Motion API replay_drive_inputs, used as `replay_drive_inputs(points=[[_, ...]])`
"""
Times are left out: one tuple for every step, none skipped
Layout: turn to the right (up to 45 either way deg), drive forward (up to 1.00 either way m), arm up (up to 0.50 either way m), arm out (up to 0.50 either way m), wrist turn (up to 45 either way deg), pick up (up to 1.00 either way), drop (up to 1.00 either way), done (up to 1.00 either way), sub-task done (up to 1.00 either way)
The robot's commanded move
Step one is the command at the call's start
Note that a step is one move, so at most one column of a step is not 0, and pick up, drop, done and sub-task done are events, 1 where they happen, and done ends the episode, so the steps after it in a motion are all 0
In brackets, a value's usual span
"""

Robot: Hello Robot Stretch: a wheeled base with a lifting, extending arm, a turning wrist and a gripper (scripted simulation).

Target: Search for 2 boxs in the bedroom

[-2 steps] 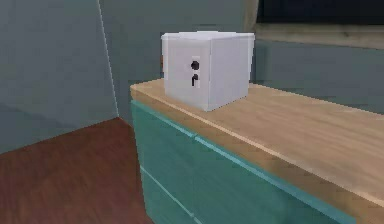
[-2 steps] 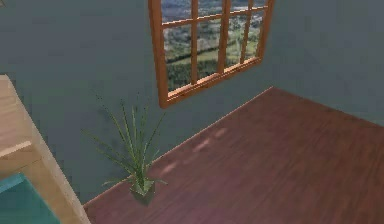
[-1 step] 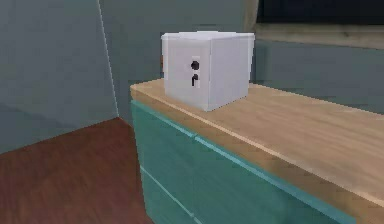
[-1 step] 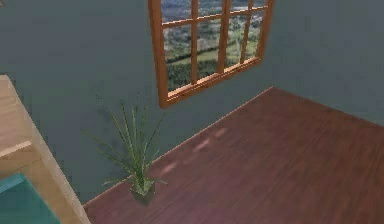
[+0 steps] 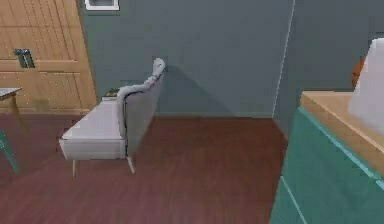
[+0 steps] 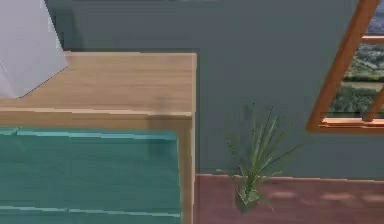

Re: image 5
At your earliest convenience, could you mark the grey sofa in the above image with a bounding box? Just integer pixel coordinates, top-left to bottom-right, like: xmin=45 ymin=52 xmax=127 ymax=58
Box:
xmin=58 ymin=57 xmax=167 ymax=179

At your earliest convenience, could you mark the white framed picture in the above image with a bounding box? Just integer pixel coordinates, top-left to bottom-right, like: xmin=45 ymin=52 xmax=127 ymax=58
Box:
xmin=84 ymin=0 xmax=120 ymax=12

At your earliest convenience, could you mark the green cabinet with wooden top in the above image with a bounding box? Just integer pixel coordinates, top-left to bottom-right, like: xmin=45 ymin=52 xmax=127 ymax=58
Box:
xmin=269 ymin=90 xmax=384 ymax=224

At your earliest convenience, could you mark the wooden room door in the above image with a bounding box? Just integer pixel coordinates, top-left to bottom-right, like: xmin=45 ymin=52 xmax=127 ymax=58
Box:
xmin=0 ymin=0 xmax=98 ymax=115

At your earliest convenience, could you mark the orange ball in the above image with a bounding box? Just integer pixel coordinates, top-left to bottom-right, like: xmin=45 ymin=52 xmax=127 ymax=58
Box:
xmin=352 ymin=56 xmax=367 ymax=90

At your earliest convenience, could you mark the glass top table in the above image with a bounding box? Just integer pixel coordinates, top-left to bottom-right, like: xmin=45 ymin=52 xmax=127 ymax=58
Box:
xmin=0 ymin=87 xmax=32 ymax=138

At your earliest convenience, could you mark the green chair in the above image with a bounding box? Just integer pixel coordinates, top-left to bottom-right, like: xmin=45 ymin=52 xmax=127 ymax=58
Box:
xmin=0 ymin=129 xmax=20 ymax=175

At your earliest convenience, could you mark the dark door handle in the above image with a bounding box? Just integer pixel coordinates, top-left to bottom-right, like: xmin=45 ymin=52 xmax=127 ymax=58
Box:
xmin=13 ymin=48 xmax=36 ymax=69

